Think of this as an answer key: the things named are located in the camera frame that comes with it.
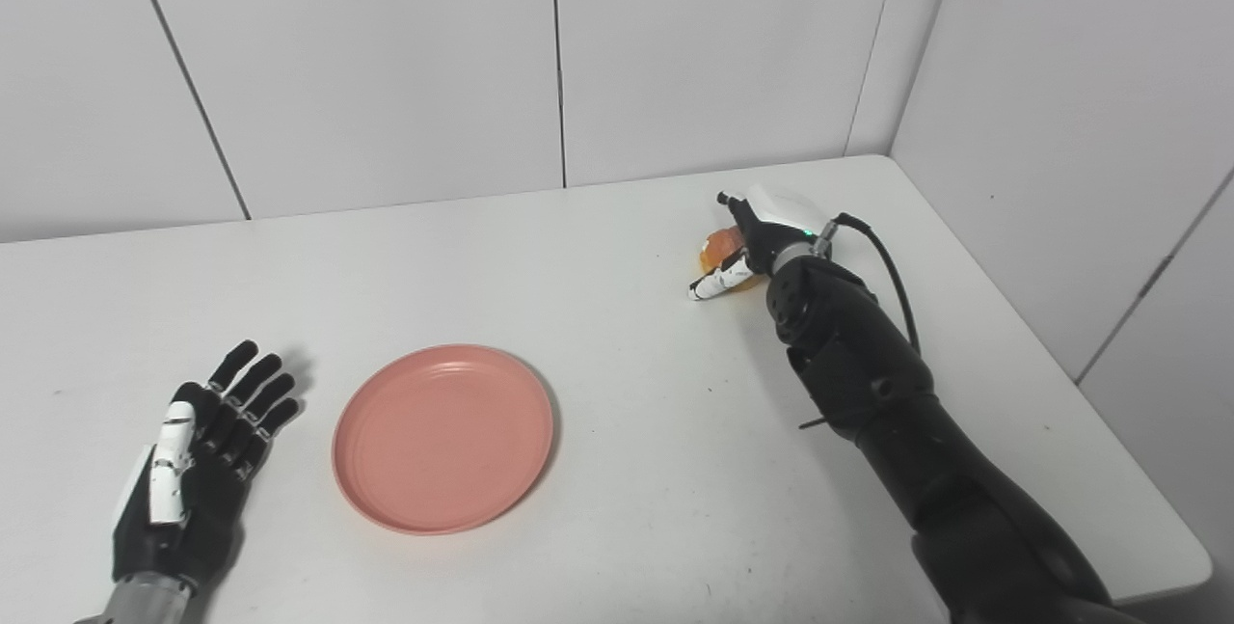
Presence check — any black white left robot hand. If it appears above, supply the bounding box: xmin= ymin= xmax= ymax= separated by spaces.
xmin=110 ymin=339 xmax=304 ymax=594

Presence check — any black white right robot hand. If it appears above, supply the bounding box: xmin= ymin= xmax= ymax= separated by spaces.
xmin=687 ymin=184 xmax=836 ymax=303

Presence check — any orange cream puff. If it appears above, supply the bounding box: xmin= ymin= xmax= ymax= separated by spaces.
xmin=698 ymin=227 xmax=765 ymax=293

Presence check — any pink round plate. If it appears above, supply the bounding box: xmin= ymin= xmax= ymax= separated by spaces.
xmin=332 ymin=344 xmax=557 ymax=537

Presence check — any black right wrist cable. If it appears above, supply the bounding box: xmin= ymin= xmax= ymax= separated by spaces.
xmin=798 ymin=211 xmax=923 ymax=432

